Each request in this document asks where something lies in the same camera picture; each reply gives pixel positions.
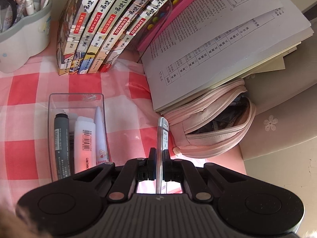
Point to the pink pencil case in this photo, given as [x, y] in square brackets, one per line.
[213, 123]

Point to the cream spine comic book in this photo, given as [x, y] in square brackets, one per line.
[103, 30]

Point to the red checkered tablecloth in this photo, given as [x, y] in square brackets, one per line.
[131, 123]

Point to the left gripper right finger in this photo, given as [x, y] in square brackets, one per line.
[190, 177]

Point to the clear plastic organizer box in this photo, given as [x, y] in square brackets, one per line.
[83, 104]

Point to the pink abacus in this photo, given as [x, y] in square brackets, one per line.
[157, 23]

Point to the grey white pen holder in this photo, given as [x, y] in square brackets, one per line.
[27, 38]

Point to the purple cartoon pen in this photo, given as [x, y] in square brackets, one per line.
[102, 155]

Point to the black magnifying glass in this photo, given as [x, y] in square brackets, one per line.
[8, 14]

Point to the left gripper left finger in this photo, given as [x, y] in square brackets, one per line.
[126, 178]

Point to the black grey marker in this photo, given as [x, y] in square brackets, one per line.
[64, 158]

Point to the white spine comic book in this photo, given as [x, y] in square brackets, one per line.
[124, 33]

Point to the orange cap pink highlighter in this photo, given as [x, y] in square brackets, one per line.
[84, 144]

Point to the pink spine comic book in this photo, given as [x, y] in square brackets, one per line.
[73, 21]

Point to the pink tube pen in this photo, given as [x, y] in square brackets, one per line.
[72, 120]

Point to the stack of printed papers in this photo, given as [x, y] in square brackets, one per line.
[214, 41]

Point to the striped spine comic book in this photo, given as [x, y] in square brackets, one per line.
[116, 21]

